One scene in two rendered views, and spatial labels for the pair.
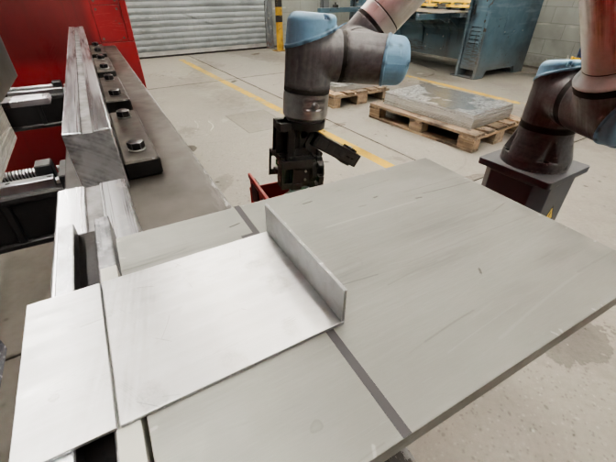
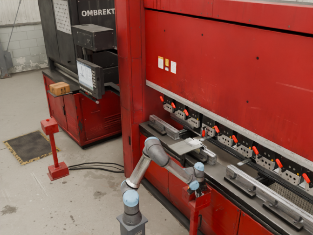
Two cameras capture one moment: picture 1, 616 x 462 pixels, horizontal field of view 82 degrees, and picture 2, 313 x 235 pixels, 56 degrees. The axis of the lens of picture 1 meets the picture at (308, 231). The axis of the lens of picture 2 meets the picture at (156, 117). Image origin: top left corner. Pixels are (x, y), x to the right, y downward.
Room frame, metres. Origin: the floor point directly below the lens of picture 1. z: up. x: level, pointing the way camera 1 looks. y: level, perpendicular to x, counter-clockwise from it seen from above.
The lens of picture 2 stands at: (2.53, -0.53, 2.47)
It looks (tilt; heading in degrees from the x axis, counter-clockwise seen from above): 26 degrees down; 175
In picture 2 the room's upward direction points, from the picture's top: straight up
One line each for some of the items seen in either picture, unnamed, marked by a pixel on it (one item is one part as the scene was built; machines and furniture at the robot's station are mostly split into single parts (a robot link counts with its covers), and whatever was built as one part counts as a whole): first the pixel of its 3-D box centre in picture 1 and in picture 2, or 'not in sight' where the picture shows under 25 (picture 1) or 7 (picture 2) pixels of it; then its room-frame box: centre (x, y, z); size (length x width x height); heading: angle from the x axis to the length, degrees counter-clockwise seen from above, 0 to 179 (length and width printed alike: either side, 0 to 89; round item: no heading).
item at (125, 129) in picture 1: (132, 138); (239, 185); (0.65, 0.33, 0.89); 0.30 x 0.05 x 0.03; 29
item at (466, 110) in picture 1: (445, 103); not in sight; (3.45, -1.31, 0.20); 1.01 x 0.63 x 0.12; 36
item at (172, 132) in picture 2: not in sight; (163, 126); (-0.39, -0.17, 0.92); 0.50 x 0.06 x 0.10; 29
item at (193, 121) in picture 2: not in sight; (196, 116); (0.07, 0.08, 1.26); 0.15 x 0.09 x 0.17; 29
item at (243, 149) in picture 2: not in sight; (247, 144); (0.60, 0.37, 1.26); 0.15 x 0.09 x 0.17; 29
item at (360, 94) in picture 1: (333, 86); not in sight; (4.72, -0.32, 0.07); 1.20 x 0.80 x 0.14; 30
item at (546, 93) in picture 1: (563, 91); (131, 201); (0.80, -0.56, 0.94); 0.13 x 0.12 x 0.14; 7
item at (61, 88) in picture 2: not in sight; (58, 87); (-1.43, -1.51, 1.04); 0.30 x 0.26 x 0.12; 32
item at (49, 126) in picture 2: not in sight; (53, 148); (-0.88, -1.56, 0.41); 0.25 x 0.20 x 0.83; 119
